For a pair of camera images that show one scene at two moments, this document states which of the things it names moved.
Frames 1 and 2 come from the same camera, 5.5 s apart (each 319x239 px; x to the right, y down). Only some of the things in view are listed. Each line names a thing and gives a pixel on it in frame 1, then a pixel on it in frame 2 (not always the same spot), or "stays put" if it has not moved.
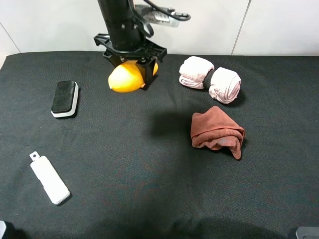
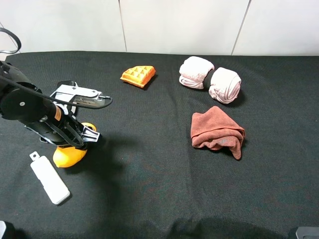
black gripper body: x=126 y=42 → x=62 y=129
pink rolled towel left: x=193 y=70 stays put
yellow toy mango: x=125 y=76 → x=65 y=157
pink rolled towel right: x=225 y=85 stays put
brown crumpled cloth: x=213 y=129 stays put
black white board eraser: x=64 y=99 stays put
